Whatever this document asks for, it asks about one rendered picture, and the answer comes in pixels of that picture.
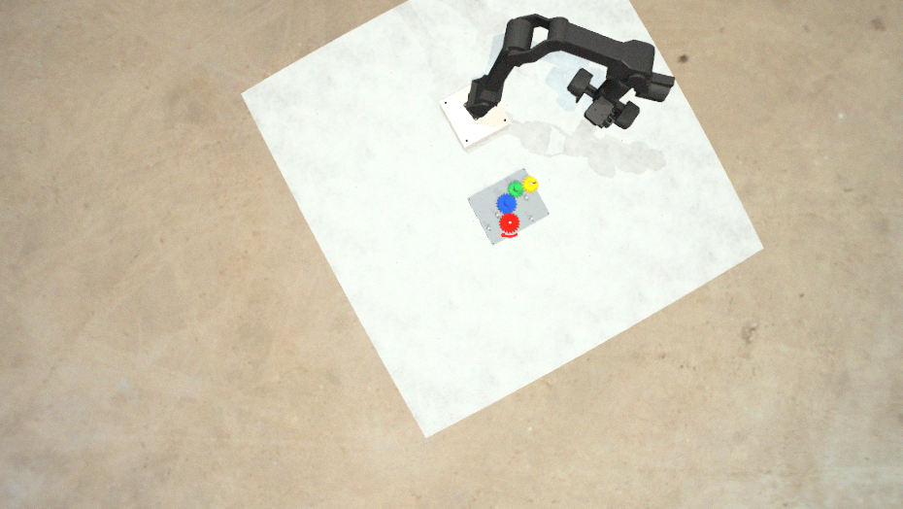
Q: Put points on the red gear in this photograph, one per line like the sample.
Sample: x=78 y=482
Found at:
x=505 y=222

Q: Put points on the yellow gear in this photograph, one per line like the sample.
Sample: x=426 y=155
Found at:
x=526 y=185

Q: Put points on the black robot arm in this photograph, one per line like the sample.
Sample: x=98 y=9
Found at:
x=629 y=65

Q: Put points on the blue gear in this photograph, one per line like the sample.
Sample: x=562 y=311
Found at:
x=506 y=203

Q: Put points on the green gear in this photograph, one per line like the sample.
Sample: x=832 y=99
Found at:
x=515 y=189

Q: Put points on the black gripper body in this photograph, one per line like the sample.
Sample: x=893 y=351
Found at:
x=626 y=113

